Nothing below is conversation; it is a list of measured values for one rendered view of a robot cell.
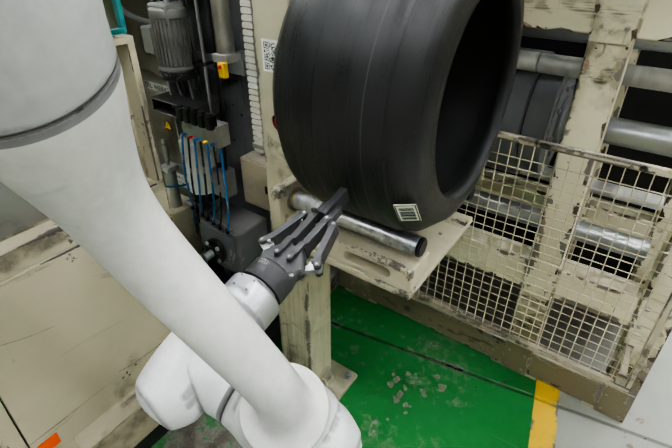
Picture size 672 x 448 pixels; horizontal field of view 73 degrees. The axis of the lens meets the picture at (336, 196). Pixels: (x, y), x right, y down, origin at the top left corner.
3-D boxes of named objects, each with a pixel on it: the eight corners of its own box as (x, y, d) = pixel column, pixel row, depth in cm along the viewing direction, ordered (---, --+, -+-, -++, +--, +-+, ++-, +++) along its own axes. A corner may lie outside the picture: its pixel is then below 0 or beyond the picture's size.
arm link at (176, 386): (212, 315, 71) (277, 364, 67) (132, 402, 63) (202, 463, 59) (200, 282, 63) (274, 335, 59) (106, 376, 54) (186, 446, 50)
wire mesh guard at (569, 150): (367, 276, 177) (375, 104, 142) (370, 274, 178) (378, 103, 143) (629, 394, 132) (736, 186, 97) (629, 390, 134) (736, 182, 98)
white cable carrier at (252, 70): (254, 150, 123) (234, -48, 99) (266, 144, 127) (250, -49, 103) (266, 154, 121) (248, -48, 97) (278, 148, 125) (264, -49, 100)
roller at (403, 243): (298, 186, 112) (301, 200, 115) (286, 196, 109) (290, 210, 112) (428, 233, 94) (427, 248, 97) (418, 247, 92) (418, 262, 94)
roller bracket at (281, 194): (272, 222, 111) (269, 187, 106) (359, 163, 139) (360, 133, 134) (282, 226, 110) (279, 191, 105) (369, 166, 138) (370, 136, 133)
